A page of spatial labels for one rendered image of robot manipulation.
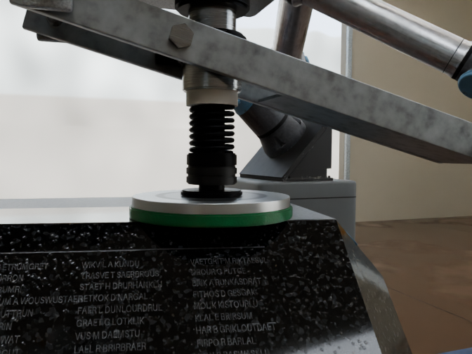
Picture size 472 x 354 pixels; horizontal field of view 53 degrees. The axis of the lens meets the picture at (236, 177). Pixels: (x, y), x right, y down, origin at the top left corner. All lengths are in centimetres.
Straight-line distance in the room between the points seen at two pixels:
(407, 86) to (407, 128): 655
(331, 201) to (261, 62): 119
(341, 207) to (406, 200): 550
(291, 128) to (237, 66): 120
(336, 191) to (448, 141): 104
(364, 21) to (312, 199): 71
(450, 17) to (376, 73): 157
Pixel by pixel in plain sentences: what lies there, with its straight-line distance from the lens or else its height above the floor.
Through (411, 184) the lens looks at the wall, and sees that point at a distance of 729.
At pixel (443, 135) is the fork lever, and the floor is 98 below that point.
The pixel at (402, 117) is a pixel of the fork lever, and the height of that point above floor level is 100.
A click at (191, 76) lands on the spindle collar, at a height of 105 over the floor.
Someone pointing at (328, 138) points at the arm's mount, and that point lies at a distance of 178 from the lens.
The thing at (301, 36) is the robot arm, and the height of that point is 134.
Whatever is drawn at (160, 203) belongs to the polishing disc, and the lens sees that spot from 56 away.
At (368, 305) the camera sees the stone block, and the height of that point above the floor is 78.
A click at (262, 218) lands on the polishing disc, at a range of 56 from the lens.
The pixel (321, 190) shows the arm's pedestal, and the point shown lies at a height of 82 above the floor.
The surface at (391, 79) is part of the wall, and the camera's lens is 709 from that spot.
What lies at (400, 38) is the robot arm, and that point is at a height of 122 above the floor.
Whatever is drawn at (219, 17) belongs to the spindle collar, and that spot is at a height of 112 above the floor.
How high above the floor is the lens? 95
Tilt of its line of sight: 3 degrees down
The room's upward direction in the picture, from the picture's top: straight up
